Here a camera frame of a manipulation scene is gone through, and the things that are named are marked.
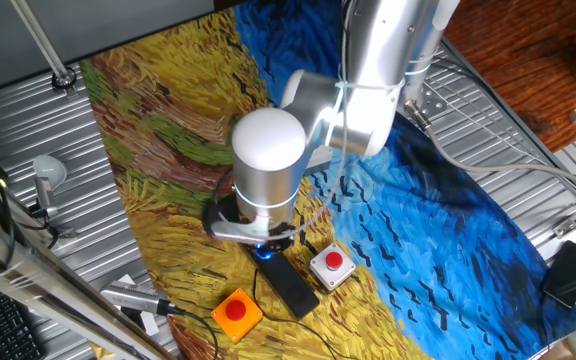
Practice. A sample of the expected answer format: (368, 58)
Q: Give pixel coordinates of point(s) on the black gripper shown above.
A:
(280, 242)

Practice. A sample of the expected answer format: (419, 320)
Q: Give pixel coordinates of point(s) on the black smartphone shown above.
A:
(568, 274)

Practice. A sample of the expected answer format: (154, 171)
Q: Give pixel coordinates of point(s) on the white paper card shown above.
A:
(127, 279)
(149, 324)

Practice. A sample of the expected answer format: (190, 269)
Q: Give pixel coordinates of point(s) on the silver finned camera device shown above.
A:
(133, 296)

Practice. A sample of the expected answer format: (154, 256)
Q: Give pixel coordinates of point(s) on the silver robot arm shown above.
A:
(268, 150)

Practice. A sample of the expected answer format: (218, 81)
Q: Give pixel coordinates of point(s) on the grey camera bracket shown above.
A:
(238, 231)

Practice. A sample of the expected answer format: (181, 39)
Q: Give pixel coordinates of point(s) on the metal corner bracket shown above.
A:
(66, 232)

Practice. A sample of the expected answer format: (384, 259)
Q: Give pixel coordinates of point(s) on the metal pole with base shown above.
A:
(40, 42)

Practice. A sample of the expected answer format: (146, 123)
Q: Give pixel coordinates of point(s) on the painted wheat field tablecloth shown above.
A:
(418, 225)

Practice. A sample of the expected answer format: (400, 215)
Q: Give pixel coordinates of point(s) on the orange box with red button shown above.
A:
(236, 320)

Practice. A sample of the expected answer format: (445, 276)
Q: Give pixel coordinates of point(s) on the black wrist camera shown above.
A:
(215, 212)

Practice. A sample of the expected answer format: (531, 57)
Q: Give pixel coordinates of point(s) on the grey box with red button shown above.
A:
(333, 270)
(320, 160)

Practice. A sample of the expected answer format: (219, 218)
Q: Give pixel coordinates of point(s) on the black speaker bar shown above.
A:
(290, 287)

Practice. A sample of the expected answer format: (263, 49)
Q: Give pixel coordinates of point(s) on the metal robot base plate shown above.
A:
(433, 102)

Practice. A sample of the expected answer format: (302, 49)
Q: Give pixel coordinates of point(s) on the aluminium frame bar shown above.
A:
(43, 282)

